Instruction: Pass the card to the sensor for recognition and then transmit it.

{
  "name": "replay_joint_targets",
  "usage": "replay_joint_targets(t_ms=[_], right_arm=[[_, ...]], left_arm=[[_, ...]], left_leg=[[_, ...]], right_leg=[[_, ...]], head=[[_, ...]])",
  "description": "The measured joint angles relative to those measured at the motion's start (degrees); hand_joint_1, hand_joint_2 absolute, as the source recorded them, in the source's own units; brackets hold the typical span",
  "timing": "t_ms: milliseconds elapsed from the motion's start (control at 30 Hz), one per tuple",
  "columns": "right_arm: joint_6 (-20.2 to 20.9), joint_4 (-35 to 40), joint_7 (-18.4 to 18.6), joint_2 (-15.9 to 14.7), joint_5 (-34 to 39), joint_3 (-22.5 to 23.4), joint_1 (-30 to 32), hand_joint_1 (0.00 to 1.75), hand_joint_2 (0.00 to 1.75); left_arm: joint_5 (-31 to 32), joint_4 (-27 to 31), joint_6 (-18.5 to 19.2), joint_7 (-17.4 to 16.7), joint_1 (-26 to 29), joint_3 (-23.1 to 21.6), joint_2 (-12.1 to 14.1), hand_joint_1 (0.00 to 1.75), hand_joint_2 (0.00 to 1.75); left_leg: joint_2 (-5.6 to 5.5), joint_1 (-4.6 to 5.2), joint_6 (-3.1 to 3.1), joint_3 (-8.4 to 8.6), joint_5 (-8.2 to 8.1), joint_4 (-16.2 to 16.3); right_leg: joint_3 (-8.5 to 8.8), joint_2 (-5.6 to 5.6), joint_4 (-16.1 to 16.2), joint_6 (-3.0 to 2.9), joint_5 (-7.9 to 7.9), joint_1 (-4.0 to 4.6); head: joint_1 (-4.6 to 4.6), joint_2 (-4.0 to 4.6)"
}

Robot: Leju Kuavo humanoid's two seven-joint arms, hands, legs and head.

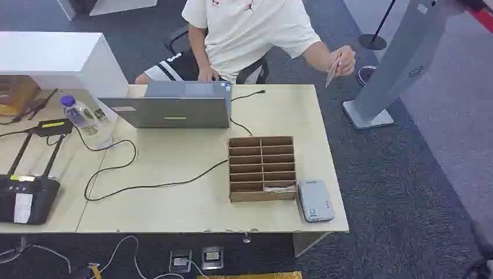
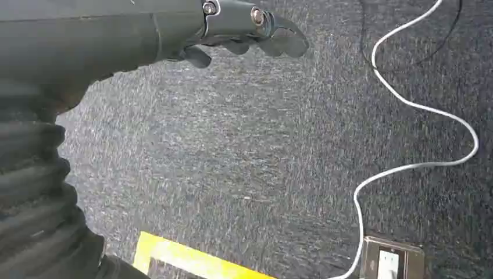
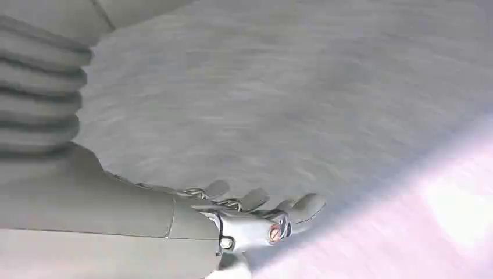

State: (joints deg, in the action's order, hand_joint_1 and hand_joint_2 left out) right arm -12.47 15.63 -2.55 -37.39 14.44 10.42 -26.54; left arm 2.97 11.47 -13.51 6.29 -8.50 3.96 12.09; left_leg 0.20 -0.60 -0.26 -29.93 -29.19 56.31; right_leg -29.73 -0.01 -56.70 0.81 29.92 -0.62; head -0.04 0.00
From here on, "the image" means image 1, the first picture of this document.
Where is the black stanchion post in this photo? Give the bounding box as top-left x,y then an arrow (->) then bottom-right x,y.
357,0 -> 398,51

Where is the clear water bottle purple cap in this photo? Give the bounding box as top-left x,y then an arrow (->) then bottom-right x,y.
60,95 -> 102,135

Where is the black router with antennas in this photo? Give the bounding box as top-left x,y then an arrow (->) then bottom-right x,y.
0,133 -> 65,226

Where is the grey laptop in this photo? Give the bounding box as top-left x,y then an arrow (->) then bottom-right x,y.
98,81 -> 233,130

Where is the long black power cable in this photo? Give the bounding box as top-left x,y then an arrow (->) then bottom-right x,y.
73,117 -> 253,202

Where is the black office chair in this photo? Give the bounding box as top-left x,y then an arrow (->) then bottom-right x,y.
165,24 -> 270,85

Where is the pale desk leg panel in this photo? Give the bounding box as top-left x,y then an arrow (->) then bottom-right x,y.
291,232 -> 332,258

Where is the grey kiosk stand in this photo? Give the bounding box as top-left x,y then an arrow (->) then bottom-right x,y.
342,0 -> 469,131

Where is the black cable with plug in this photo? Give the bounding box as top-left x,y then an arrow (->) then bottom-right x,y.
231,90 -> 266,102

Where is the red barrier belt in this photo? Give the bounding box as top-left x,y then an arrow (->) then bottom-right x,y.
466,6 -> 493,34

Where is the yellow sheet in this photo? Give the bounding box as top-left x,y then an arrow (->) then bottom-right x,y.
196,271 -> 303,279

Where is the wooden card box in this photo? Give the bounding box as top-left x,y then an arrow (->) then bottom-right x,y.
228,135 -> 298,203

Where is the person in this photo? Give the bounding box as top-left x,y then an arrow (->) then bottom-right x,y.
134,0 -> 357,85

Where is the white table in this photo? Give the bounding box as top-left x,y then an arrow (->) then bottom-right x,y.
58,0 -> 159,22

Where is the white floor cable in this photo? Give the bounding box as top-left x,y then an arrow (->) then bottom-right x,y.
88,235 -> 209,279

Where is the grey card reader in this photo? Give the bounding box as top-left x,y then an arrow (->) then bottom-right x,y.
297,179 -> 335,223

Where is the person's right hand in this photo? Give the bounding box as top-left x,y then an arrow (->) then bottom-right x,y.
198,66 -> 221,83

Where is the black power adapter yellow label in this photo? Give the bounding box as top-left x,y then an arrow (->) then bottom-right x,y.
30,118 -> 74,138

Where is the thin black cable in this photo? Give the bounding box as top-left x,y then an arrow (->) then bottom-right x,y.
0,88 -> 59,126

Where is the person's left hand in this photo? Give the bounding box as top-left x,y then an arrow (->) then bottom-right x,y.
330,45 -> 356,77

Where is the white cabinet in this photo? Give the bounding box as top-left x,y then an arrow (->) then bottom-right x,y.
0,31 -> 130,121

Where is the round stanchion base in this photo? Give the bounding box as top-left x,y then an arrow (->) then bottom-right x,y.
356,65 -> 377,88

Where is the grey floor cable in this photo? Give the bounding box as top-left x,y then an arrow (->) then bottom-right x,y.
0,237 -> 73,274

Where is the silver floor socket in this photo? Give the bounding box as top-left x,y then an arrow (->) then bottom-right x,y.
201,246 -> 224,271
169,249 -> 192,274

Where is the card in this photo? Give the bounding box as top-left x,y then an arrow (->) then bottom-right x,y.
325,53 -> 343,88

